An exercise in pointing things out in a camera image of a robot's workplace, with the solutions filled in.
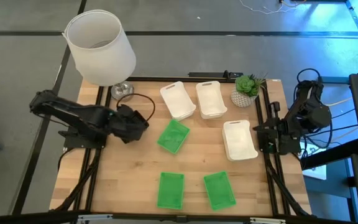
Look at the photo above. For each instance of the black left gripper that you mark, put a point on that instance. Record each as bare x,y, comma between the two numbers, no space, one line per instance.
123,118

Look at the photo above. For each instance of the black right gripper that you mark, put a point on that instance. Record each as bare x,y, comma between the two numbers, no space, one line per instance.
276,127

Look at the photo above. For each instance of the black mesh plastic basket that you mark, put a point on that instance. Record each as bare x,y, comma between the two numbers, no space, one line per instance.
141,129
137,134

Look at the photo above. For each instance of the white plastic basket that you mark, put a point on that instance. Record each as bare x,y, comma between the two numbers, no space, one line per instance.
238,141
211,101
177,101

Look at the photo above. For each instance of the green mesh plastic basket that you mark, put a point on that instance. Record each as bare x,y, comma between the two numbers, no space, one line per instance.
170,190
173,137
219,190

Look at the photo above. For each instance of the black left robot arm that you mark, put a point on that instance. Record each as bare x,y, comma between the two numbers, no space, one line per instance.
73,113

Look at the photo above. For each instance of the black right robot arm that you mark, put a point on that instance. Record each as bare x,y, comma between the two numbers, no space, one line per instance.
309,115

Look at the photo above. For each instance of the white patterned plant pot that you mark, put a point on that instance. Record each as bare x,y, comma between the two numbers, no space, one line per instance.
241,101

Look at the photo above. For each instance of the silver lamp base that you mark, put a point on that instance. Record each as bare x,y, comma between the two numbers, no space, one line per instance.
122,91

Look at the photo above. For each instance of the green succulent plant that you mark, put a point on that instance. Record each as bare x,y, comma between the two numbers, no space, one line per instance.
247,85

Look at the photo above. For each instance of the white box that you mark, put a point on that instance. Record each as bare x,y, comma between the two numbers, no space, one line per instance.
319,172

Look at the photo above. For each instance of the white lamp shade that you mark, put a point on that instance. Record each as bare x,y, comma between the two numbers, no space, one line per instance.
104,62

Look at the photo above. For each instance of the black diagonal beam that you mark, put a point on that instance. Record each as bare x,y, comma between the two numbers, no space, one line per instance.
331,154

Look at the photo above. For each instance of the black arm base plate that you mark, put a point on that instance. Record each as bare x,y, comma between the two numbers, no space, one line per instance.
82,143
262,143

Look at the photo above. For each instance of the black long frame rail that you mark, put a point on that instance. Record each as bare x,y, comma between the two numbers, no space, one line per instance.
160,79
151,217

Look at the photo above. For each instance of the black aluminium frame rail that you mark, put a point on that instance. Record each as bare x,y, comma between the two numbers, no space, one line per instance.
273,199
285,199
78,199
90,199

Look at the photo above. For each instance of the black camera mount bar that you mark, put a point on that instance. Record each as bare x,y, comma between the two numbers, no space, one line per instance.
207,74

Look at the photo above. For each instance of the black diagonal frame brace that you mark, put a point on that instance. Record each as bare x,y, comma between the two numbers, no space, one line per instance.
72,190
297,209

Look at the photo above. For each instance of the silver metal bracket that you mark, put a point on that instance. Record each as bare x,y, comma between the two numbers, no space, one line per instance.
95,217
267,221

